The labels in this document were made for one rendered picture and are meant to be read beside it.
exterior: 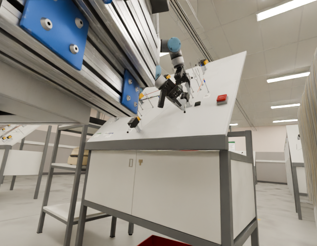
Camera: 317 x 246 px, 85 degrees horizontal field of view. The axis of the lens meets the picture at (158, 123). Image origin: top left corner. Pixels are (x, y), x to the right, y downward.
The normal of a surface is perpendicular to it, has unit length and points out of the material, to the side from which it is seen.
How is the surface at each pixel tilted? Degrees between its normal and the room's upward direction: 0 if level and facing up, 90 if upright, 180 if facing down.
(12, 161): 90
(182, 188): 90
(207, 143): 90
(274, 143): 90
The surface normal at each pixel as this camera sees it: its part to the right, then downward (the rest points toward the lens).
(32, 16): 0.97, 0.00
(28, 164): 0.84, -0.07
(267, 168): -0.56, -0.22
